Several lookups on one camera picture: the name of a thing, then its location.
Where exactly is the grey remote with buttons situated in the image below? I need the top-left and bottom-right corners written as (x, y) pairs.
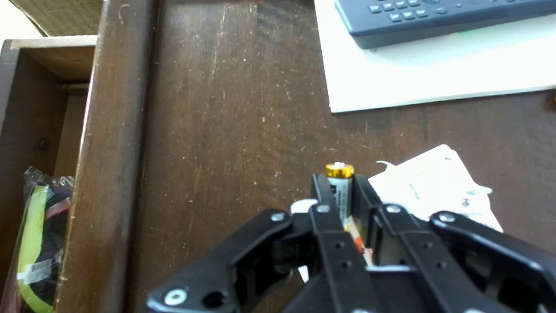
top-left (333, 0), bottom-right (556, 50)

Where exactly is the white paper pad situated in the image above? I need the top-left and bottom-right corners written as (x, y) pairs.
top-left (312, 0), bottom-right (556, 115)

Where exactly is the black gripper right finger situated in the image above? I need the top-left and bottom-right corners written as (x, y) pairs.
top-left (350, 172), bottom-right (556, 313)

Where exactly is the dark wooden nightstand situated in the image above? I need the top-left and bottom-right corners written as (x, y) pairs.
top-left (53, 0), bottom-right (556, 313)

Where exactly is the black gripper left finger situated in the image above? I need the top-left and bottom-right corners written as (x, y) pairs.
top-left (145, 172), bottom-right (375, 313)

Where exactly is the white remote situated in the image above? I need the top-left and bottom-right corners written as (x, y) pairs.
top-left (368, 142), bottom-right (505, 235)

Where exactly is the open wooden drawer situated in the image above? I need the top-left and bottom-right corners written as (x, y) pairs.
top-left (0, 33), bottom-right (100, 313)

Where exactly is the green and black packet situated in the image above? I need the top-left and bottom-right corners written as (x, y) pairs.
top-left (13, 165), bottom-right (76, 313)

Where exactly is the yellow-tipped marker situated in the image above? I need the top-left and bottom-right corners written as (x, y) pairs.
top-left (323, 160), bottom-right (368, 257)

